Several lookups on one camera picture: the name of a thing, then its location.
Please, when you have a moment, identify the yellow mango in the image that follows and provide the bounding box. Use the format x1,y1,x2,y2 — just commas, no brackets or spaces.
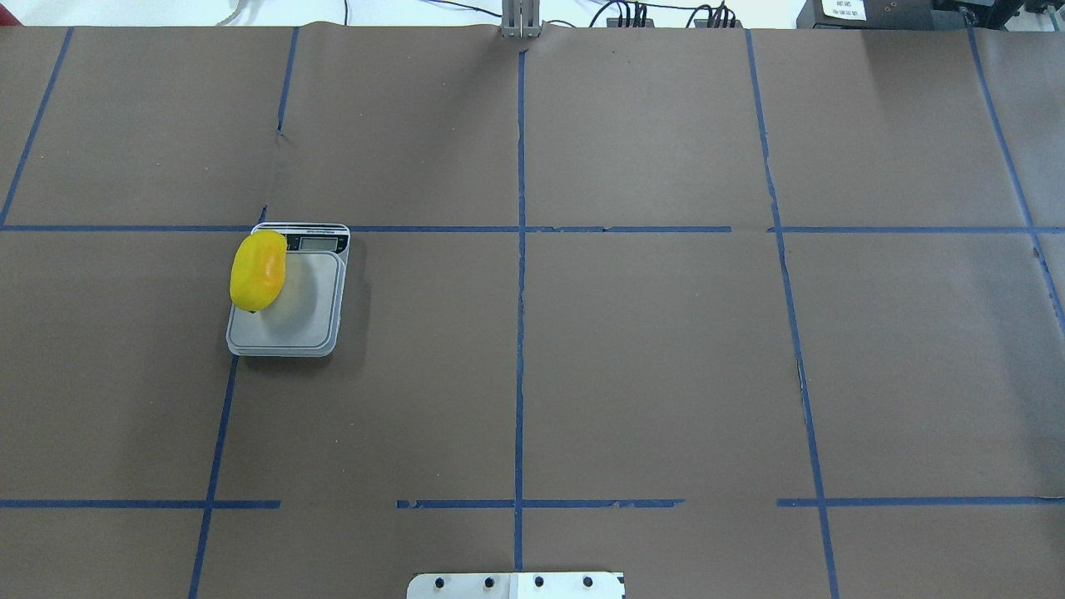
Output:
229,229,288,312

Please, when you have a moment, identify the silver digital kitchen scale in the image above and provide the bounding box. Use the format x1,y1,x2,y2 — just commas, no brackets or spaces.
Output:
225,221,350,358

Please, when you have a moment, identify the black electronics box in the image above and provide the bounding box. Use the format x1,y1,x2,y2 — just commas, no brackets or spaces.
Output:
794,1,934,31

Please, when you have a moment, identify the aluminium frame post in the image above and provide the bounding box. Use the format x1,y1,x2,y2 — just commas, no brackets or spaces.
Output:
501,0,542,39

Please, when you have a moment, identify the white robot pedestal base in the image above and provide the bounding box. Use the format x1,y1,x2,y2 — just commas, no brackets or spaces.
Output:
406,572,627,598

